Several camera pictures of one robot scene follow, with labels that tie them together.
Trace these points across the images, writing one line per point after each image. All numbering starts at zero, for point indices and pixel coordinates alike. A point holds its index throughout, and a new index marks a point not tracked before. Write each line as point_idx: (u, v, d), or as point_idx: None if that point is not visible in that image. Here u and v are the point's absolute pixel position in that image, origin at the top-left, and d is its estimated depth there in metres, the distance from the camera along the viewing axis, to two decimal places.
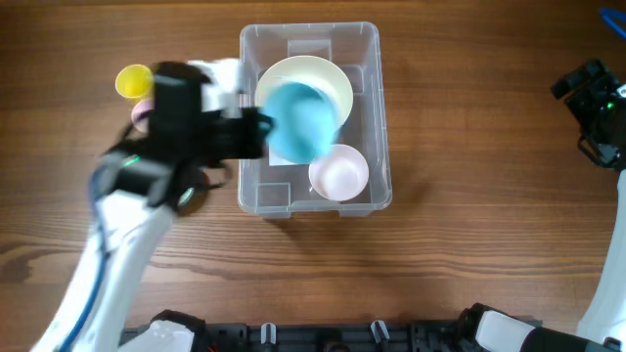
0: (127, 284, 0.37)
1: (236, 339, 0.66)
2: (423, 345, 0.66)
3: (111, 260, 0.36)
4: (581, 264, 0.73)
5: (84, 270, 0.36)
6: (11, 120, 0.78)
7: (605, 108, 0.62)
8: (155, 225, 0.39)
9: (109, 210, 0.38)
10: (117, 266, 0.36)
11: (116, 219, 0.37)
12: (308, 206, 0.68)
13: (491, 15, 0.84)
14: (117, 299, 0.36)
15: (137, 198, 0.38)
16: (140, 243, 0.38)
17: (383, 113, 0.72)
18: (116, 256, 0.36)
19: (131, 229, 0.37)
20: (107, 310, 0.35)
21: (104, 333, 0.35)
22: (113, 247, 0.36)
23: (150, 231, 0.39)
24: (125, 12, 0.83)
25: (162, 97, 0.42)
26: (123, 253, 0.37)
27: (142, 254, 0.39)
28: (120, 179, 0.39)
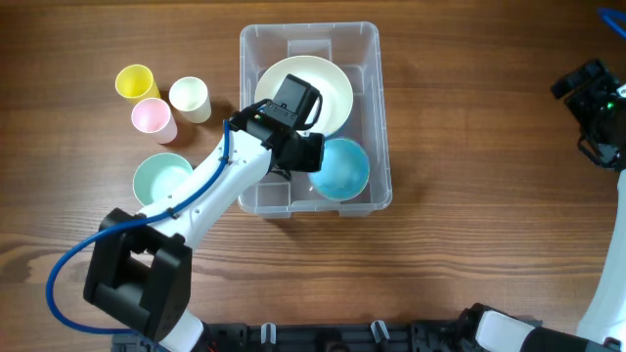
0: (230, 193, 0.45)
1: (236, 338, 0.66)
2: (423, 346, 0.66)
3: (227, 165, 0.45)
4: (581, 264, 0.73)
5: (206, 165, 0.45)
6: (11, 119, 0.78)
7: (605, 108, 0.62)
8: (262, 165, 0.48)
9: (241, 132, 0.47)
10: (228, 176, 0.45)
11: (242, 147, 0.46)
12: (308, 206, 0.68)
13: (490, 15, 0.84)
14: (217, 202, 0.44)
15: (261, 137, 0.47)
16: (250, 170, 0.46)
17: (383, 113, 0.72)
18: (232, 167, 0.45)
19: (248, 156, 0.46)
20: (209, 202, 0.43)
21: (201, 222, 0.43)
22: (234, 159, 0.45)
23: (257, 167, 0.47)
24: (125, 12, 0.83)
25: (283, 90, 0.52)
26: (239, 166, 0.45)
27: (246, 180, 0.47)
28: (284, 113, 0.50)
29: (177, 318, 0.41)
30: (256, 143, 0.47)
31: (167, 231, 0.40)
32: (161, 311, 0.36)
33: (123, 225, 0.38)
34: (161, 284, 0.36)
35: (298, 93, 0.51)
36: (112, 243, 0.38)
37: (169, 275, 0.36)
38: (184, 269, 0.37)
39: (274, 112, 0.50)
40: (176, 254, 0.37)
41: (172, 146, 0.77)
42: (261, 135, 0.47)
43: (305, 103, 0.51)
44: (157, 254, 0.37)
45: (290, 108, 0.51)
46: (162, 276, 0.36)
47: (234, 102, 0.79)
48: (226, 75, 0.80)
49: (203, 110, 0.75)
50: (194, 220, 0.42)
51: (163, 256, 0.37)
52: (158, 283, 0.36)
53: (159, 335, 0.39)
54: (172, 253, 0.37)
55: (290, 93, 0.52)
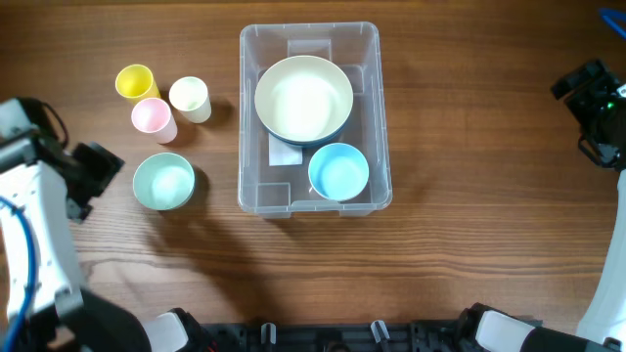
0: (56, 222, 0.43)
1: (236, 338, 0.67)
2: (422, 346, 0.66)
3: (26, 214, 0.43)
4: (582, 264, 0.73)
5: (9, 230, 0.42)
6: None
7: (605, 108, 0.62)
8: (53, 176, 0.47)
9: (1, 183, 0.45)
10: (40, 224, 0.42)
11: (10, 187, 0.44)
12: (308, 206, 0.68)
13: (490, 15, 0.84)
14: (52, 237, 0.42)
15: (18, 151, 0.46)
16: (47, 193, 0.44)
17: (383, 112, 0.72)
18: (30, 208, 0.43)
19: (30, 186, 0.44)
20: (51, 240, 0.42)
21: (61, 257, 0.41)
22: (22, 203, 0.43)
23: (49, 185, 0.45)
24: (125, 12, 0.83)
25: (12, 112, 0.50)
26: (33, 204, 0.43)
27: (56, 205, 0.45)
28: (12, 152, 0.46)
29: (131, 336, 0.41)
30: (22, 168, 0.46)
31: (43, 298, 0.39)
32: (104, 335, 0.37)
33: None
34: (93, 326, 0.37)
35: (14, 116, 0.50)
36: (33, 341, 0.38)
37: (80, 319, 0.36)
38: (90, 300, 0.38)
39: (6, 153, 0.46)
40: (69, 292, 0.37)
41: (172, 146, 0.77)
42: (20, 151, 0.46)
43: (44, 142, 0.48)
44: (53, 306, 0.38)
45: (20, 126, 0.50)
46: (82, 323, 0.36)
47: (234, 102, 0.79)
48: (226, 74, 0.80)
49: (203, 110, 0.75)
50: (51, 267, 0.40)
51: (65, 316, 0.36)
52: (88, 327, 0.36)
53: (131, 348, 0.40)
54: (68, 298, 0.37)
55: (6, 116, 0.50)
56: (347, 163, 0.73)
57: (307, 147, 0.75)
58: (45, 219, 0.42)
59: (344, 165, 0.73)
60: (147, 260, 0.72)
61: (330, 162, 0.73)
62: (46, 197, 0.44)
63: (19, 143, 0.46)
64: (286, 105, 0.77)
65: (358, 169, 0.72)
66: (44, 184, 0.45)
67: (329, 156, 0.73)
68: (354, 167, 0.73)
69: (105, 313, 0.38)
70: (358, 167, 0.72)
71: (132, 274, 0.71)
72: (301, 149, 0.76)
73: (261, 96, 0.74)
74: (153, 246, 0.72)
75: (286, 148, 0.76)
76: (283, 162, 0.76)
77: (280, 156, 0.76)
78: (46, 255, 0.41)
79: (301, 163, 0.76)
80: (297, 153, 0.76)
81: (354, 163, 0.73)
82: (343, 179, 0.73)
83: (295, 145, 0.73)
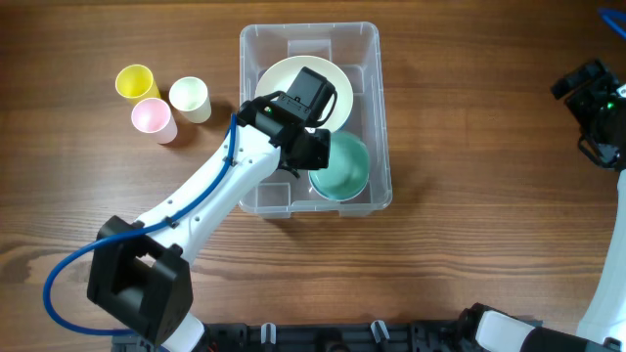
0: (235, 195, 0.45)
1: (236, 338, 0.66)
2: (423, 345, 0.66)
3: (230, 169, 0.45)
4: (582, 264, 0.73)
5: (211, 167, 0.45)
6: (11, 120, 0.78)
7: (604, 108, 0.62)
8: (268, 166, 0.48)
9: (248, 129, 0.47)
10: (232, 177, 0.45)
11: (247, 142, 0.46)
12: (308, 206, 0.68)
13: (490, 15, 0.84)
14: (210, 215, 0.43)
15: (273, 128, 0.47)
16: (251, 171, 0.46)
17: (383, 113, 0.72)
18: (234, 170, 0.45)
19: (253, 155, 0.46)
20: (210, 210, 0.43)
21: (201, 232, 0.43)
22: (238, 161, 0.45)
23: (262, 166, 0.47)
24: (125, 12, 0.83)
25: (298, 85, 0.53)
26: (240, 172, 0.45)
27: (248, 182, 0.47)
28: (296, 110, 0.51)
29: (179, 322, 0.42)
30: (264, 141, 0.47)
31: (169, 241, 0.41)
32: (157, 322, 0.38)
33: (112, 237, 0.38)
34: (159, 294, 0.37)
35: (312, 88, 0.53)
36: (111, 252, 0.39)
37: (165, 287, 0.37)
38: (184, 277, 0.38)
39: (286, 106, 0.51)
40: (175, 258, 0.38)
41: (172, 146, 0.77)
42: (271, 127, 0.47)
43: (317, 97, 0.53)
44: (163, 248, 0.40)
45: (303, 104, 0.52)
46: (160, 286, 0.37)
47: (234, 102, 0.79)
48: (226, 74, 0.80)
49: (203, 110, 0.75)
50: (194, 227, 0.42)
51: (160, 268, 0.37)
52: (155, 288, 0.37)
53: (161, 340, 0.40)
54: (170, 264, 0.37)
55: (300, 87, 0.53)
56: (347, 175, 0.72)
57: None
58: (232, 186, 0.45)
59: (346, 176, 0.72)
60: None
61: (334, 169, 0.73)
62: (248, 175, 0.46)
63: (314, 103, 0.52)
64: None
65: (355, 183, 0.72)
66: (262, 161, 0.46)
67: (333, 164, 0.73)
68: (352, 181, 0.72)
69: (179, 288, 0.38)
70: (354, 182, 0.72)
71: None
72: None
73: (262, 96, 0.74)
74: None
75: None
76: None
77: None
78: (199, 212, 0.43)
79: None
80: None
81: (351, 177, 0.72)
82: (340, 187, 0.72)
83: None
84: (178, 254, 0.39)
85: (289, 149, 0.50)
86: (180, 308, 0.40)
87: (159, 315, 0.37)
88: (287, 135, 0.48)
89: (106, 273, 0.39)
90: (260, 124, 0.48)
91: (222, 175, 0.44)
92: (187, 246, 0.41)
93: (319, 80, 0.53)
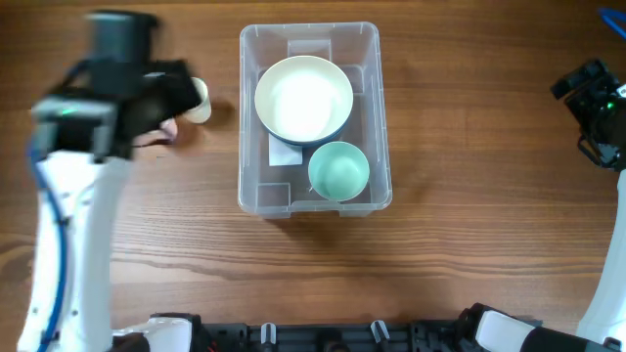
0: (94, 249, 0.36)
1: (236, 339, 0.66)
2: (423, 345, 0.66)
3: (67, 232, 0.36)
4: (582, 264, 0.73)
5: (44, 240, 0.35)
6: (11, 120, 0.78)
7: (605, 108, 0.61)
8: (119, 173, 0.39)
9: (50, 163, 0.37)
10: (77, 245, 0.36)
11: (64, 177, 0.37)
12: (308, 206, 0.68)
13: (490, 15, 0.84)
14: (91, 278, 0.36)
15: (99, 112, 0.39)
16: (98, 211, 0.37)
17: (383, 113, 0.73)
18: (76, 225, 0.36)
19: (84, 194, 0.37)
20: (79, 288, 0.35)
21: (87, 312, 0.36)
22: (69, 214, 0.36)
23: (116, 185, 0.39)
24: (125, 12, 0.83)
25: (103, 31, 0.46)
26: (79, 225, 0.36)
27: (115, 216, 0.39)
28: (113, 70, 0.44)
29: None
30: (83, 165, 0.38)
31: (61, 351, 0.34)
32: None
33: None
34: None
35: (124, 29, 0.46)
36: None
37: None
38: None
39: (96, 70, 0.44)
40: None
41: (172, 146, 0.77)
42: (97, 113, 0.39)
43: (137, 33, 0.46)
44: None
45: (119, 58, 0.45)
46: None
47: (234, 102, 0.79)
48: (226, 74, 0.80)
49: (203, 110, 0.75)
50: (75, 320, 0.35)
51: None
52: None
53: None
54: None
55: (113, 32, 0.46)
56: (343, 182, 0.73)
57: (307, 147, 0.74)
58: (86, 246, 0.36)
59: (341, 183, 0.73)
60: (147, 260, 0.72)
61: (332, 174, 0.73)
62: (96, 217, 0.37)
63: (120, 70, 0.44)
64: (286, 106, 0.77)
65: (346, 192, 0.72)
66: (106, 188, 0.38)
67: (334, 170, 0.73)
68: (346, 189, 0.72)
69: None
70: (346, 190, 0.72)
71: (132, 274, 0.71)
72: (301, 149, 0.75)
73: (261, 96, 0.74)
74: (152, 246, 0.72)
75: (287, 149, 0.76)
76: (283, 160, 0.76)
77: (280, 156, 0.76)
78: (70, 302, 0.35)
79: (301, 163, 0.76)
80: (297, 153, 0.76)
81: (346, 185, 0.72)
82: (335, 190, 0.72)
83: (294, 146, 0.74)
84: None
85: (121, 120, 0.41)
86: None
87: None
88: (112, 109, 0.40)
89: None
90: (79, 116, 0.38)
91: (58, 248, 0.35)
92: (86, 349, 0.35)
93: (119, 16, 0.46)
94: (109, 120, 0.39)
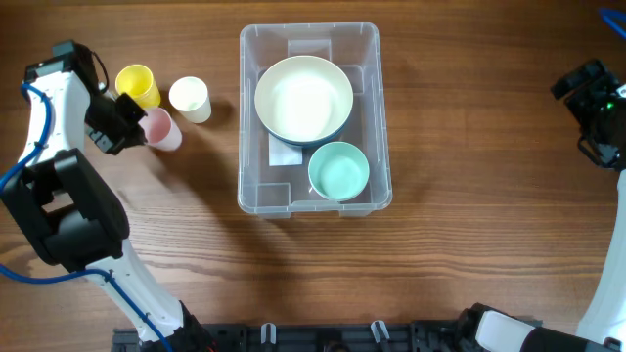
0: (74, 113, 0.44)
1: (236, 338, 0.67)
2: (423, 345, 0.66)
3: (51, 103, 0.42)
4: (582, 264, 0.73)
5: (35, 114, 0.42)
6: (10, 119, 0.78)
7: (604, 108, 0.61)
8: (78, 91, 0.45)
9: (37, 81, 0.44)
10: (60, 113, 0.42)
11: (42, 83, 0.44)
12: (308, 206, 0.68)
13: (490, 15, 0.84)
14: (68, 125, 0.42)
15: (59, 65, 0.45)
16: (72, 97, 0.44)
17: (383, 113, 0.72)
18: (57, 100, 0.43)
19: (61, 84, 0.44)
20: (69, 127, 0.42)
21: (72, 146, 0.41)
22: (51, 95, 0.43)
23: (75, 87, 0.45)
24: (125, 12, 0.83)
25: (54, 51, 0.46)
26: (60, 96, 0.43)
27: (78, 105, 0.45)
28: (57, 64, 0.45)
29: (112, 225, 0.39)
30: (60, 75, 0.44)
31: (50, 156, 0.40)
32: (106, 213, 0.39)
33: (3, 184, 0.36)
34: (82, 189, 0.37)
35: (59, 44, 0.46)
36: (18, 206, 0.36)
37: (79, 174, 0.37)
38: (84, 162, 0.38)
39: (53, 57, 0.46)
40: (66, 153, 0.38)
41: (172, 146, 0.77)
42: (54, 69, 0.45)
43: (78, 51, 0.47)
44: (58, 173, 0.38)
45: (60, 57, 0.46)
46: (71, 179, 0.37)
47: (234, 102, 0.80)
48: (226, 74, 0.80)
49: (203, 110, 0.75)
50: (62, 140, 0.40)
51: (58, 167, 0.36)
52: (75, 185, 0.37)
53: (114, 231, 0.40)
54: (64, 157, 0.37)
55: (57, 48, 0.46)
56: (342, 181, 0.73)
57: (307, 147, 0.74)
58: (66, 110, 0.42)
59: (341, 182, 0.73)
60: (147, 260, 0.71)
61: (334, 172, 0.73)
62: (70, 97, 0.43)
63: (57, 63, 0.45)
64: (286, 105, 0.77)
65: (346, 190, 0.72)
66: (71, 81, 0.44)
67: (334, 168, 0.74)
68: (344, 188, 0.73)
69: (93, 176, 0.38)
70: (345, 189, 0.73)
71: None
72: (301, 149, 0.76)
73: (261, 96, 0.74)
74: (152, 246, 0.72)
75: (287, 149, 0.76)
76: (283, 161, 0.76)
77: (280, 156, 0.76)
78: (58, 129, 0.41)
79: (301, 163, 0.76)
80: (296, 153, 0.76)
81: (346, 184, 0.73)
82: (335, 188, 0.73)
83: (293, 145, 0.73)
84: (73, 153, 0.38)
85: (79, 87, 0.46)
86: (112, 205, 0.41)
87: (97, 201, 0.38)
88: (71, 64, 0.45)
89: (31, 220, 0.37)
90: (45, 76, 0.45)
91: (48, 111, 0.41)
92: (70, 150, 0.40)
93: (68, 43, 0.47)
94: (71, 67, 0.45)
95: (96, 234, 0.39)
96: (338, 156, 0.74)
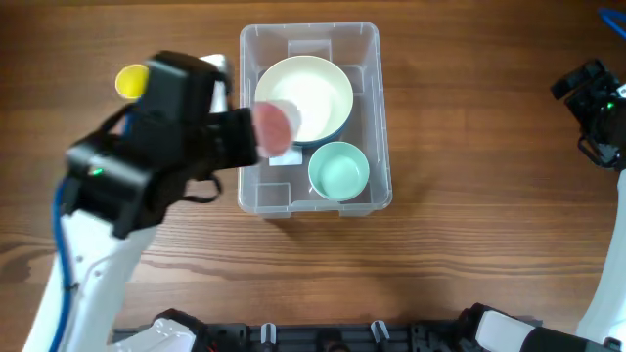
0: (105, 301, 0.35)
1: (236, 338, 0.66)
2: (423, 345, 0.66)
3: (77, 295, 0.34)
4: (582, 264, 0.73)
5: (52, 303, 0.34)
6: (11, 120, 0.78)
7: (605, 108, 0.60)
8: (122, 256, 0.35)
9: (74, 218, 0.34)
10: (80, 312, 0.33)
11: (83, 242, 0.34)
12: (308, 206, 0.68)
13: (490, 15, 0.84)
14: (87, 346, 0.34)
15: (131, 180, 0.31)
16: (111, 275, 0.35)
17: (383, 113, 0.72)
18: (84, 292, 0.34)
19: (97, 262, 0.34)
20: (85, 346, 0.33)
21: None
22: (79, 282, 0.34)
23: (118, 260, 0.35)
24: (125, 12, 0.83)
25: (154, 82, 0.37)
26: (88, 289, 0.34)
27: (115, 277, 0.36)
28: (157, 128, 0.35)
29: None
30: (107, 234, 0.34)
31: None
32: None
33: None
34: None
35: (170, 77, 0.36)
36: None
37: None
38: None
39: (152, 92, 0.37)
40: None
41: None
42: (130, 179, 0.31)
43: (185, 92, 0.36)
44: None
45: (168, 112, 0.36)
46: None
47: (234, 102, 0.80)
48: None
49: None
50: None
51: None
52: None
53: None
54: None
55: (160, 79, 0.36)
56: (343, 181, 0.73)
57: (307, 147, 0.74)
58: (85, 327, 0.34)
59: (341, 181, 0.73)
60: (147, 260, 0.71)
61: (335, 172, 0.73)
62: (101, 298, 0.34)
63: (125, 173, 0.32)
64: None
65: (347, 189, 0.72)
66: (111, 258, 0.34)
67: (335, 168, 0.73)
68: (345, 187, 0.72)
69: None
70: (346, 188, 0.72)
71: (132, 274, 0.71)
72: (301, 149, 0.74)
73: (261, 96, 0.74)
74: (152, 246, 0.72)
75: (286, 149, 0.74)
76: (283, 162, 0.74)
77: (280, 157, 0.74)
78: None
79: (301, 162, 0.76)
80: (297, 153, 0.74)
81: (347, 183, 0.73)
82: (335, 187, 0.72)
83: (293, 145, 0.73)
84: None
85: (159, 189, 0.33)
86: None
87: None
88: (153, 167, 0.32)
89: None
90: (104, 180, 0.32)
91: (65, 315, 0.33)
92: None
93: (180, 70, 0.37)
94: (143, 195, 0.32)
95: None
96: (338, 155, 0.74)
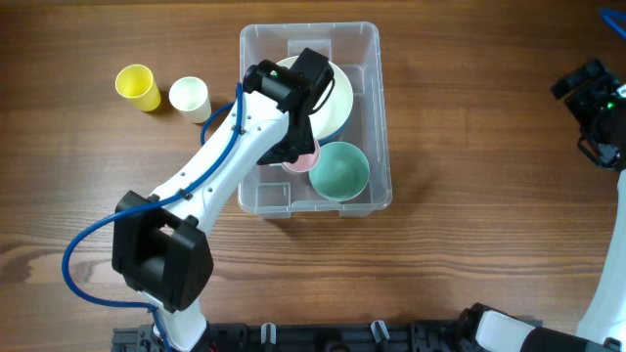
0: (246, 163, 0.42)
1: (236, 339, 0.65)
2: (423, 345, 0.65)
3: (240, 138, 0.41)
4: (581, 264, 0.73)
5: (219, 137, 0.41)
6: (12, 120, 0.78)
7: (605, 108, 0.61)
8: (268, 139, 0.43)
9: (252, 95, 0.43)
10: (237, 154, 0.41)
11: (253, 109, 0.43)
12: (308, 206, 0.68)
13: (490, 15, 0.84)
14: (225, 188, 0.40)
15: (284, 93, 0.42)
16: (261, 142, 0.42)
17: (383, 113, 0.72)
18: (244, 141, 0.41)
19: (262, 123, 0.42)
20: (224, 180, 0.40)
21: (216, 200, 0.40)
22: (246, 130, 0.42)
23: (273, 133, 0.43)
24: (125, 12, 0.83)
25: (304, 59, 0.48)
26: (253, 137, 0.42)
27: (261, 148, 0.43)
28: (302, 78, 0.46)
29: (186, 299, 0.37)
30: (272, 106, 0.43)
31: (185, 211, 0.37)
32: (182, 291, 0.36)
33: (130, 211, 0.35)
34: (175, 276, 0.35)
35: (318, 61, 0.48)
36: (129, 225, 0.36)
37: (184, 254, 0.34)
38: (202, 245, 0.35)
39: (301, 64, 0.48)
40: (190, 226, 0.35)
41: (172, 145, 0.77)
42: (280, 91, 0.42)
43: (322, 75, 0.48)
44: (180, 219, 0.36)
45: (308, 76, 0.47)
46: (185, 229, 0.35)
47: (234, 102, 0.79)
48: (226, 74, 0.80)
49: (203, 110, 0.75)
50: (208, 198, 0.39)
51: (176, 239, 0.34)
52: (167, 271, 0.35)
53: (183, 302, 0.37)
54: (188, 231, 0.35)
55: (306, 62, 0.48)
56: (343, 180, 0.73)
57: None
58: (237, 168, 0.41)
59: (341, 181, 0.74)
60: None
61: (335, 173, 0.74)
62: (254, 148, 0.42)
63: (282, 87, 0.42)
64: None
65: (348, 188, 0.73)
66: (271, 129, 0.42)
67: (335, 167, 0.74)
68: (347, 187, 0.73)
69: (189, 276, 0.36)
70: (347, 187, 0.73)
71: None
72: None
73: None
74: None
75: None
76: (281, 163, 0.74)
77: None
78: (211, 183, 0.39)
79: None
80: None
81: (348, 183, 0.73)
82: (335, 187, 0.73)
83: None
84: (194, 225, 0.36)
85: (296, 108, 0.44)
86: (205, 262, 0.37)
87: (182, 282, 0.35)
88: (297, 92, 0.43)
89: (130, 241, 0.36)
90: (267, 89, 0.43)
91: (231, 147, 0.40)
92: (202, 218, 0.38)
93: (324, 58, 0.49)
94: (285, 105, 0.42)
95: (164, 290, 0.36)
96: (338, 156, 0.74)
